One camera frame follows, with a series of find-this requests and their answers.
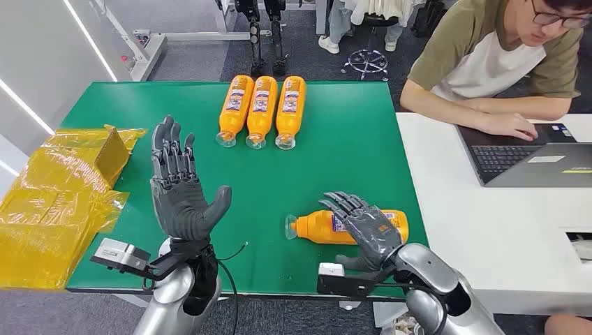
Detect person's glasses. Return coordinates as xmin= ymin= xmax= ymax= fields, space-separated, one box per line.
xmin=531 ymin=0 xmax=592 ymax=29

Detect person's right hand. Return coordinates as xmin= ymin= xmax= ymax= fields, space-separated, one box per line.
xmin=476 ymin=112 xmax=540 ymax=142

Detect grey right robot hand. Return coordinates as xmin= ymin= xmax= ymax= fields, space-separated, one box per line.
xmin=318 ymin=191 xmax=404 ymax=273

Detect person's knee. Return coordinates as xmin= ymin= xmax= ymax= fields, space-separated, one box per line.
xmin=545 ymin=314 xmax=592 ymax=335

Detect stool with chrome base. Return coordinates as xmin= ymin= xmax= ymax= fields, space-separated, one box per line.
xmin=341 ymin=13 xmax=399 ymax=82

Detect yellow film wrapped cardboard box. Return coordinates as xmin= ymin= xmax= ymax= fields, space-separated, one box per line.
xmin=0 ymin=124 xmax=148 ymax=291

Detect white metal gantry frame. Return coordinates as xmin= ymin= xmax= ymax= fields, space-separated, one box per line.
xmin=94 ymin=0 xmax=274 ymax=82

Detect black humanoid robot leg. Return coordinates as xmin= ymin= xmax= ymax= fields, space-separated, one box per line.
xmin=264 ymin=0 xmax=290 ymax=77
xmin=235 ymin=0 xmax=267 ymax=77

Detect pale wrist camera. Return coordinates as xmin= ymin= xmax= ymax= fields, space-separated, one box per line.
xmin=316 ymin=262 xmax=376 ymax=298
xmin=90 ymin=238 xmax=151 ymax=274

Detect dark grey laptop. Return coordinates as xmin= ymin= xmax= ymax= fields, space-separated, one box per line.
xmin=457 ymin=123 xmax=592 ymax=188

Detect seated background person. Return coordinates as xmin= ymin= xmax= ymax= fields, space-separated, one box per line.
xmin=318 ymin=0 xmax=417 ymax=55

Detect orange bottle with clear cap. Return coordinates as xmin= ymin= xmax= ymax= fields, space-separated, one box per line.
xmin=245 ymin=75 xmax=279 ymax=150
xmin=284 ymin=209 xmax=410 ymax=246
xmin=275 ymin=75 xmax=307 ymax=151
xmin=216 ymin=75 xmax=256 ymax=149

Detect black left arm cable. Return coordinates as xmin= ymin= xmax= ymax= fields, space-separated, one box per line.
xmin=217 ymin=241 xmax=249 ymax=335

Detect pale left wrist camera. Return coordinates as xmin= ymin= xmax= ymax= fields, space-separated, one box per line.
xmin=90 ymin=238 xmax=151 ymax=274

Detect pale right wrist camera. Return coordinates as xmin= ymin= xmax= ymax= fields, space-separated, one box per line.
xmin=316 ymin=262 xmax=376 ymax=298

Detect black backpack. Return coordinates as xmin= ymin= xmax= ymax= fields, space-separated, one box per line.
xmin=411 ymin=0 xmax=447 ymax=38

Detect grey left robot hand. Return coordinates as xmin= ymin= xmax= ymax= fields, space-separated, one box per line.
xmin=150 ymin=115 xmax=232 ymax=242

